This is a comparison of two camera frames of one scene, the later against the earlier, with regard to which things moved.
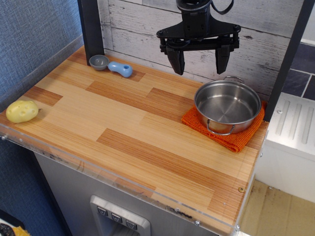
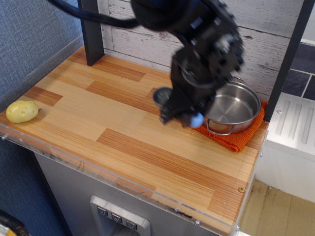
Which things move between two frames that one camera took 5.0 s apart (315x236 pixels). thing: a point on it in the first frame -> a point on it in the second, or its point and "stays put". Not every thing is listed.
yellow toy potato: x=21 y=111 stays put
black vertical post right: x=288 y=59 stays put
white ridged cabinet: x=286 y=161 stays put
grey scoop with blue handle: x=101 y=62 -> x=163 y=96
